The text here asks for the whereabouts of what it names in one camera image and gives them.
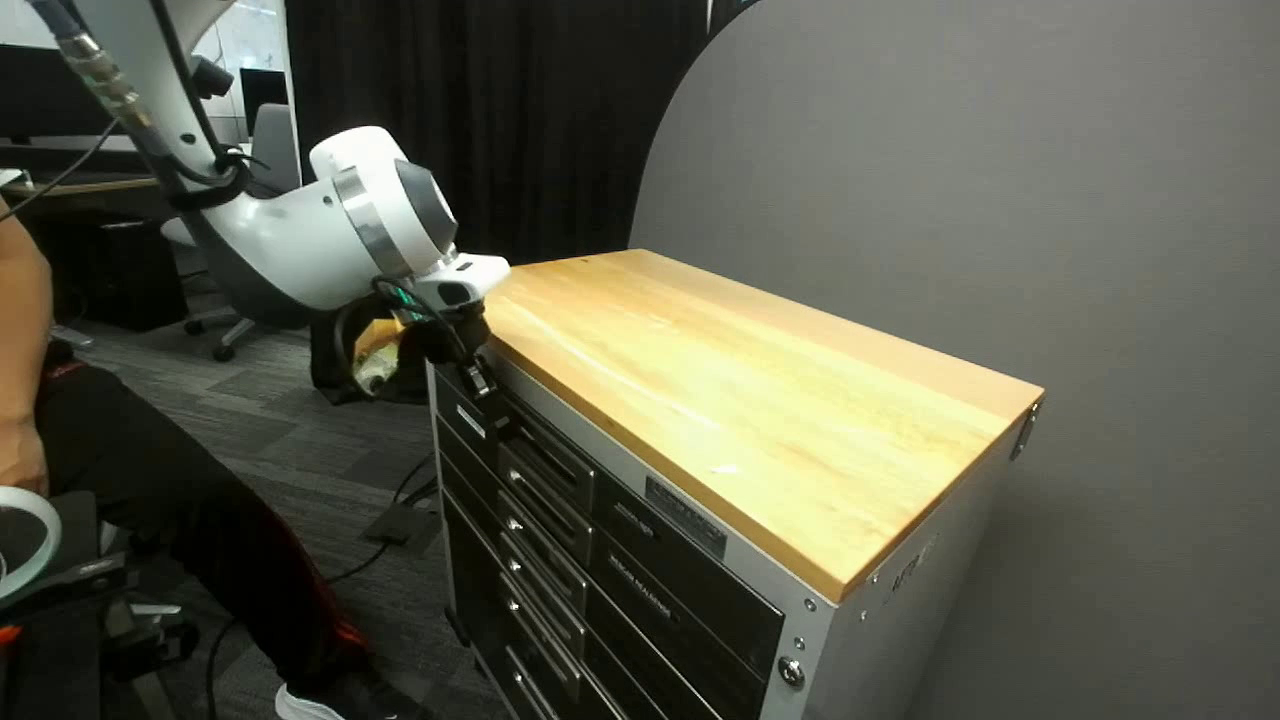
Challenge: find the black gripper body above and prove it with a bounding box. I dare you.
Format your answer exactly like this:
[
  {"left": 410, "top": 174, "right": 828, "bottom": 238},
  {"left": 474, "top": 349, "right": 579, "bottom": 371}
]
[{"left": 397, "top": 277, "right": 501, "bottom": 392}]

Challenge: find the grey cabinet with wooden top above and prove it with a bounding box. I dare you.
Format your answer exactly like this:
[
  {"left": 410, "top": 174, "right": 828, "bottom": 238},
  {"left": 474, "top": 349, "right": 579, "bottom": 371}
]
[{"left": 421, "top": 243, "right": 1050, "bottom": 720}]

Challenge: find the person bare forearm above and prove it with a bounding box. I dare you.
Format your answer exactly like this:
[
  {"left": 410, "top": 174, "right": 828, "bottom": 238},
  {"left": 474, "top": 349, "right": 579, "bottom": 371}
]
[{"left": 0, "top": 215, "right": 56, "bottom": 495}]

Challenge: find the person leg in black trousers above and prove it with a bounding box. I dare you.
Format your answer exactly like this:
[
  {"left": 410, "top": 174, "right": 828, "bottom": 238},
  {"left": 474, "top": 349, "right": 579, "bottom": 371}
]
[{"left": 31, "top": 354, "right": 366, "bottom": 720}]

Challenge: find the black curtain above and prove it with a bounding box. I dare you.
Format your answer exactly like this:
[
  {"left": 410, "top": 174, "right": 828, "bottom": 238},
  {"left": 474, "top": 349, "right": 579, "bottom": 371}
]
[{"left": 281, "top": 0, "right": 754, "bottom": 266}]

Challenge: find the grey backdrop panel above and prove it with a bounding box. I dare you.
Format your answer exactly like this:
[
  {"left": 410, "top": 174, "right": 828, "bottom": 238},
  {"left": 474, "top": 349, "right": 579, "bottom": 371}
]
[{"left": 624, "top": 0, "right": 1280, "bottom": 720}]

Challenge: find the clear tape roll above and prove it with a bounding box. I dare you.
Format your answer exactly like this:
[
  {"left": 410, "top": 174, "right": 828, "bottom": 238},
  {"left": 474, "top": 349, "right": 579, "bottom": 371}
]
[{"left": 0, "top": 483, "right": 70, "bottom": 606}]

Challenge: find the black white sneaker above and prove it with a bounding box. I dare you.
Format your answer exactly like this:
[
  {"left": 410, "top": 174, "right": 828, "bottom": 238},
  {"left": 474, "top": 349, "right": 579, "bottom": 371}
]
[{"left": 273, "top": 680, "right": 347, "bottom": 720}]

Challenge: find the black bag with yellow item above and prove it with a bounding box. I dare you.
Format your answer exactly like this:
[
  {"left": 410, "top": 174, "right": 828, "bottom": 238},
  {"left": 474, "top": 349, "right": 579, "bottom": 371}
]
[{"left": 310, "top": 297, "right": 432, "bottom": 404}]

